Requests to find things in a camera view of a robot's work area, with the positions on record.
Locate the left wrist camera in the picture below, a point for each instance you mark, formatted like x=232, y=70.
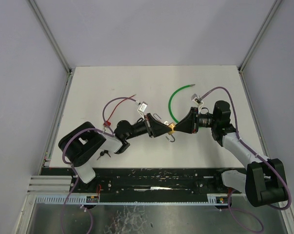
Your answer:
x=141, y=109

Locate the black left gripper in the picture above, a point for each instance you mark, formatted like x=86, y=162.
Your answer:
x=148, y=125

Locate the keys of orange padlock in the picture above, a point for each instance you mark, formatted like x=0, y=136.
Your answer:
x=103, y=153

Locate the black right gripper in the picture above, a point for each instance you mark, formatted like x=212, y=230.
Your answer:
x=195, y=120

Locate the large brass padlock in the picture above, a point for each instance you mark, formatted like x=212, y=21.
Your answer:
x=170, y=137

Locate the green cable lock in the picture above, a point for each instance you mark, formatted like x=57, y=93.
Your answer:
x=171, y=108

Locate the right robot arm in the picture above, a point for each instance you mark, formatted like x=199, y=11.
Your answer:
x=264, y=182

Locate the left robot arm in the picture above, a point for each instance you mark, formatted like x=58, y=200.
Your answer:
x=83, y=142

